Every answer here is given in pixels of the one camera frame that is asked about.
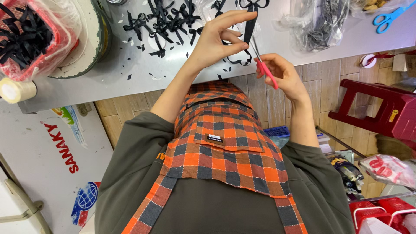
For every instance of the clear bag of biscuits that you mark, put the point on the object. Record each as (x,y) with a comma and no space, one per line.
(370,6)

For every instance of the scattered black ribbon trimmings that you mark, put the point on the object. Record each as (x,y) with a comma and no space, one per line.
(129,76)

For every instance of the pile of finished black bows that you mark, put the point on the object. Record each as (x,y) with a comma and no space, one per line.
(162,24)

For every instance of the red shopping basket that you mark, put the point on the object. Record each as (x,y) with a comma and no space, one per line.
(365,211)
(398,206)

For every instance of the small cardboard box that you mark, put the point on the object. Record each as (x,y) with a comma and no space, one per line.
(399,62)

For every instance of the grey green shirt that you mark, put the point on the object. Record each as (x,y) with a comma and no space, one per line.
(130,182)

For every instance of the black ribbon loop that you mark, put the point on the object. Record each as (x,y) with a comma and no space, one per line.
(240,61)

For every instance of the clear plastic tray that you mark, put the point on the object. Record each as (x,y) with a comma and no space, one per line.
(208,9)

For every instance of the black ribbon bow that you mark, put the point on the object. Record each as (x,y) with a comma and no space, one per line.
(250,27)
(218,7)

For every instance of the cream tape roll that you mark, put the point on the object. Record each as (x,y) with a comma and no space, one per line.
(18,90)

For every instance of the round green white tin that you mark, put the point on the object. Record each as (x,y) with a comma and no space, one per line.
(94,39)

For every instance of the clear bag of black ribbon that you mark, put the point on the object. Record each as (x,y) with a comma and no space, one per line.
(320,27)

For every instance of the white bag with red print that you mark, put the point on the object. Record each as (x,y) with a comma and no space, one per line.
(388,169)

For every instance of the heap of black ribbon pieces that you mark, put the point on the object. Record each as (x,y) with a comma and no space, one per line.
(24,39)

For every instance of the white spool of red ribbon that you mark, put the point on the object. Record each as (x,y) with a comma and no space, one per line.
(368,61)

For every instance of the straw broom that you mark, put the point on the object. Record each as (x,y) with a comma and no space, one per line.
(391,147)

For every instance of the bag of small dark bottles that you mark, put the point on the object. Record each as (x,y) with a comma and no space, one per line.
(349,175)

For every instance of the clear bag over basket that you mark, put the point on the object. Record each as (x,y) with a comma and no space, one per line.
(70,19)

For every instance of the glass display shelf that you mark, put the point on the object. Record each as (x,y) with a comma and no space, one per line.
(338,144)

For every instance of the orange plaid apron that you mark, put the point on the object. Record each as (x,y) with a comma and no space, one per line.
(224,156)

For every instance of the person's right hand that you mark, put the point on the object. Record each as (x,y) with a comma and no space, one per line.
(287,81)

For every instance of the dark red plastic stool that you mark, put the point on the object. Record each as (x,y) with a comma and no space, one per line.
(403,113)

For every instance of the person's right fingers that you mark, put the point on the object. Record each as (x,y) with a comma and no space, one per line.
(271,61)

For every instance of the person's left hand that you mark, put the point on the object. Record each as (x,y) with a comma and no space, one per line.
(208,45)

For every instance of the blue plastic basket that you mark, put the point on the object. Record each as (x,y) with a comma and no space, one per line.
(278,131)

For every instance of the red woven plastic basket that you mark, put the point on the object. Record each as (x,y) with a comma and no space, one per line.
(61,39)

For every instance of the white chest freezer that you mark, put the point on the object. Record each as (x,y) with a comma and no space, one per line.
(48,162)

